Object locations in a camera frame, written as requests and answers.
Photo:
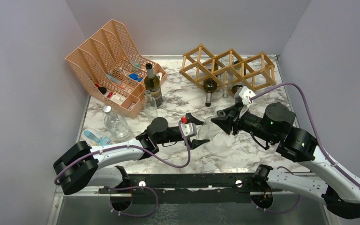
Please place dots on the green wine bottle gold label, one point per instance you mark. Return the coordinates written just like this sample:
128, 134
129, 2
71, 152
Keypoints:
152, 83

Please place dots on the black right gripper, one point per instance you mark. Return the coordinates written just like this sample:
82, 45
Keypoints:
226, 121

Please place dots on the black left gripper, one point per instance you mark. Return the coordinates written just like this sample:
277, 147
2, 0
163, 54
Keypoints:
195, 143

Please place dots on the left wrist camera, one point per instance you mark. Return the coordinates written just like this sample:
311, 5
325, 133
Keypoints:
188, 129

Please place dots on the dark green wine bottle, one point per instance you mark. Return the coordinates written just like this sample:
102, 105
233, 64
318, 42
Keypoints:
239, 84

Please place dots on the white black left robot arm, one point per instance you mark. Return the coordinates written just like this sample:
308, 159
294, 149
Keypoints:
83, 165

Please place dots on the peach plastic file organizer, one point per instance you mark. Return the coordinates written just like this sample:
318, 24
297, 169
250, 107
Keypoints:
103, 62

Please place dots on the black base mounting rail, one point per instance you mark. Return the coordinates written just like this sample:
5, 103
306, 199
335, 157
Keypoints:
191, 188

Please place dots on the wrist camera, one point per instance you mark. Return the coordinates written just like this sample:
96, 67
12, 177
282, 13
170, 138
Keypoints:
188, 129
244, 96

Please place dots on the dark labelled wine bottle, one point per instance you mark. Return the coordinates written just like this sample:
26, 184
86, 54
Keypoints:
209, 85

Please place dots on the tall clear glass bottle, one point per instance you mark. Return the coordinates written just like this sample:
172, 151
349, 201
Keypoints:
226, 78

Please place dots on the red white box in organizer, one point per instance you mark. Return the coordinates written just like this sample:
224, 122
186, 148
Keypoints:
116, 97

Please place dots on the wooden lattice wine rack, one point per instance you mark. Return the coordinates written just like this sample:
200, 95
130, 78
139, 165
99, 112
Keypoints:
258, 71

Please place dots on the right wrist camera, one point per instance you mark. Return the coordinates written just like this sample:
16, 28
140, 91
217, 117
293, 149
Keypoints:
244, 96

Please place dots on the small clear glass bottle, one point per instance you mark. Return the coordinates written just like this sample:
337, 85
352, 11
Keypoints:
150, 106

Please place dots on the clear bottle blue content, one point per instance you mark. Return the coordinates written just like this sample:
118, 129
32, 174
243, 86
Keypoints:
95, 138

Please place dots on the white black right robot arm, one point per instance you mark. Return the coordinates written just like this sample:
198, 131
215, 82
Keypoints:
333, 189

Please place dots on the blue item in organizer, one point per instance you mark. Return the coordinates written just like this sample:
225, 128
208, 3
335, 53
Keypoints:
134, 76

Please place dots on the round clear flask silver cap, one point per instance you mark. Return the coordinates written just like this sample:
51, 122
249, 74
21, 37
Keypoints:
116, 124

